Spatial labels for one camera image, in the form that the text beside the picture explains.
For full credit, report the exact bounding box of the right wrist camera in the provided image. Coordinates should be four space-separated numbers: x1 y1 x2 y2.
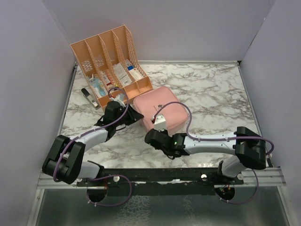
154 114 167 132

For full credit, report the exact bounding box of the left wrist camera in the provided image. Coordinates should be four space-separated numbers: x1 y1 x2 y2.
110 93 125 103

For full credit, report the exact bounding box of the orange plastic file organizer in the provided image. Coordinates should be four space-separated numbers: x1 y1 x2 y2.
71 25 153 108

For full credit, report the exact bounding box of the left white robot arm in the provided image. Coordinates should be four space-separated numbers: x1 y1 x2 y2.
42 101 144 186

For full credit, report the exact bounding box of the red white medicine box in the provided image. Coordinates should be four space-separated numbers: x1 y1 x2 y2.
100 70 113 87

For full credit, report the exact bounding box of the blue white medicine box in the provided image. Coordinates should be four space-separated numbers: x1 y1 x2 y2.
125 59 143 81

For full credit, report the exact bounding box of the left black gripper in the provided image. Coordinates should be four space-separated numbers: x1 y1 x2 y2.
114 103 143 127

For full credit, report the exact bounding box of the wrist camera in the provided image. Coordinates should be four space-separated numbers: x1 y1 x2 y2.
110 93 125 103
154 114 167 132

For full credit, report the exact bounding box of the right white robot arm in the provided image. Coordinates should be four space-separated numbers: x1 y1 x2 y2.
144 127 267 184

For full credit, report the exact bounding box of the blue patterned pouch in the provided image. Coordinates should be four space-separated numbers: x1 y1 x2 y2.
89 78 107 98

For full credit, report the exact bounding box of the pink medicine kit case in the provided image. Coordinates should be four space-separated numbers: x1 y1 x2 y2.
133 86 189 135

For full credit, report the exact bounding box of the black silver stapler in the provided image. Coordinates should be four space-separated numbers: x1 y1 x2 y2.
81 88 100 110

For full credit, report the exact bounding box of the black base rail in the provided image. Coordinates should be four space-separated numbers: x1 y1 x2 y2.
77 168 243 196

